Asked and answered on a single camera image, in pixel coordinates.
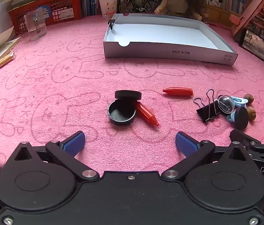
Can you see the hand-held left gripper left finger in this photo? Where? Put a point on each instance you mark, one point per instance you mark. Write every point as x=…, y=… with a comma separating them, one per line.
x=74, y=143

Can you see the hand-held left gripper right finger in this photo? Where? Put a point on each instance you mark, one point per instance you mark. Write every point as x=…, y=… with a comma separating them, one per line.
x=186, y=143

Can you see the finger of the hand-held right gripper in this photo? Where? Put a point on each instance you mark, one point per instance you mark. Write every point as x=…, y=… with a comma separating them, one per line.
x=243, y=137

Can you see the black round stone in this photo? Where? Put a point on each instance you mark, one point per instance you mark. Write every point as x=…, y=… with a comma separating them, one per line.
x=241, y=118

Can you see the clear glass dome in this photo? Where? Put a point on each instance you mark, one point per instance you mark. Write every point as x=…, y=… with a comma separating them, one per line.
x=226, y=104

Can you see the large black binder clip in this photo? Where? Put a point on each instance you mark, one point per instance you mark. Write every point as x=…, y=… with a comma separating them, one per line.
x=208, y=111

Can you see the red pointed plastic cap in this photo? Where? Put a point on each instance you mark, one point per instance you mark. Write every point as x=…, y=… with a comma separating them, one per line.
x=178, y=91
x=146, y=114

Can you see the black round container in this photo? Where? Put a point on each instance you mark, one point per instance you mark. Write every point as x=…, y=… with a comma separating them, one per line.
x=120, y=114

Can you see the black round lid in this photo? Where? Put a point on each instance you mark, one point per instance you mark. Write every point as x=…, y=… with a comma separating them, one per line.
x=127, y=95

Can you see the white cardboard box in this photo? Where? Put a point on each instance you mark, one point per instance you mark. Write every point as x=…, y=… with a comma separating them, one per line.
x=160, y=34

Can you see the pink rabbit-print cloth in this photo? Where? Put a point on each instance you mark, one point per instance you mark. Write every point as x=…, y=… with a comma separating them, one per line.
x=52, y=98

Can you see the black smartphone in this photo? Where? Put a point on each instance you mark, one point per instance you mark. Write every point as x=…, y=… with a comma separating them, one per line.
x=257, y=45

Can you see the packet of yellow sticks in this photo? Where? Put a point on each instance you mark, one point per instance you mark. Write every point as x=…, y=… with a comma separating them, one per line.
x=4, y=59

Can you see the pink triangular phone stand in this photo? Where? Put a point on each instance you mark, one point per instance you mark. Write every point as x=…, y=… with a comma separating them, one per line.
x=254, y=16

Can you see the clear glass mug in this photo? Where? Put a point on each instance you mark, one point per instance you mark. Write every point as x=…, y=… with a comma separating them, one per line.
x=36, y=27

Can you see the brown cardboard organizer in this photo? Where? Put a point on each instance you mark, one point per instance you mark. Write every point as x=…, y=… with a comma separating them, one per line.
x=219, y=15

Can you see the small black binder clip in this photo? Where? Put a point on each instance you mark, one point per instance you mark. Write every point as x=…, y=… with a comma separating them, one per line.
x=111, y=23

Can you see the large red plastic basket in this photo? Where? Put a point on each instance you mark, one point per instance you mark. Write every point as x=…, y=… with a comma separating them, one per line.
x=61, y=7

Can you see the white cat-print paper cup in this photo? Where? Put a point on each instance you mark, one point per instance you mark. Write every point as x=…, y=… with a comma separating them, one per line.
x=107, y=4

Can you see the black miniature bicycle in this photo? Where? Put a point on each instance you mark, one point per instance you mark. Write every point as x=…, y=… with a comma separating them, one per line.
x=126, y=6

